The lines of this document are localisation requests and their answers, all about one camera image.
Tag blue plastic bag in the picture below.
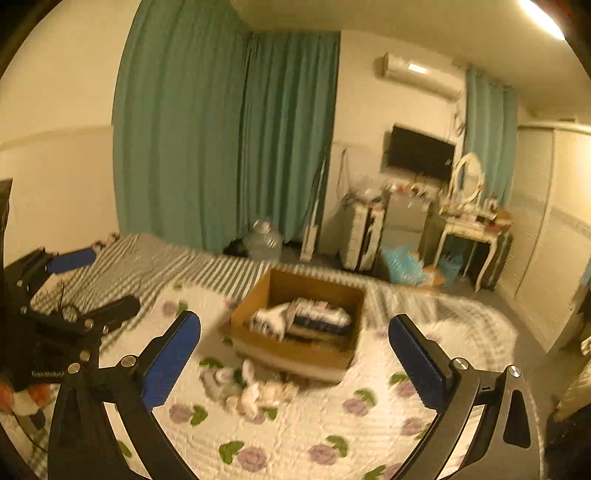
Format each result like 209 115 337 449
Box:
380 245 426 286

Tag grey striped bed sheet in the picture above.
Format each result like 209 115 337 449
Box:
28 232 444 324

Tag beige cloth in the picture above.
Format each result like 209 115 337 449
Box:
553 362 591 422

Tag ceiling light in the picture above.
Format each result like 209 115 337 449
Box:
519 0 567 40

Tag white floral quilt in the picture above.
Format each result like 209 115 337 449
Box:
99 277 519 480

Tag black wall television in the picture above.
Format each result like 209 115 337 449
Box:
387 124 457 184

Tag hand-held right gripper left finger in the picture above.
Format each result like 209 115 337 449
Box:
47 310 202 480

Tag clear plastic bag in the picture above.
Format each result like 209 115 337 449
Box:
353 174 387 205

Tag white wardrobe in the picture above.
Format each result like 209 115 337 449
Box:
496 121 591 355

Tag person's left hand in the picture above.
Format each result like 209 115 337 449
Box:
0 369 51 417

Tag wide teal curtain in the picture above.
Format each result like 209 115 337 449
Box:
112 0 251 253

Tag narrow teal curtain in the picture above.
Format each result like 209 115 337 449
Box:
464 66 519 209

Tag clear water jug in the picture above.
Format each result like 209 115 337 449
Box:
242 220 284 262

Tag grey cabinet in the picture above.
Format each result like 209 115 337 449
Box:
382 191 431 260

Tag white oval vanity mirror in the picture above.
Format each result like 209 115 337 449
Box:
450 152 486 205

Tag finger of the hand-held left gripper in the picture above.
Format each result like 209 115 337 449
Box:
28 295 141 334
6 247 96 296

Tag white cloth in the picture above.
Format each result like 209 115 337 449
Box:
250 304 297 341

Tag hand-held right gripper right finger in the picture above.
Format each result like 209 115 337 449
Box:
388 314 542 480

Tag white air conditioner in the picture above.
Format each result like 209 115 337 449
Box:
382 52 464 100

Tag dark striped folded clothes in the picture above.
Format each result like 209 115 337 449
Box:
288 298 352 346

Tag white vanity table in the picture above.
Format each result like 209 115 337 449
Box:
434 210 505 292

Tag brown cardboard box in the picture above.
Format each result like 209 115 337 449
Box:
230 269 365 384

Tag socks pile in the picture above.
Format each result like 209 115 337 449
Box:
226 381 301 422

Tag white suitcase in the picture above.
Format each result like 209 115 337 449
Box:
340 198 385 272

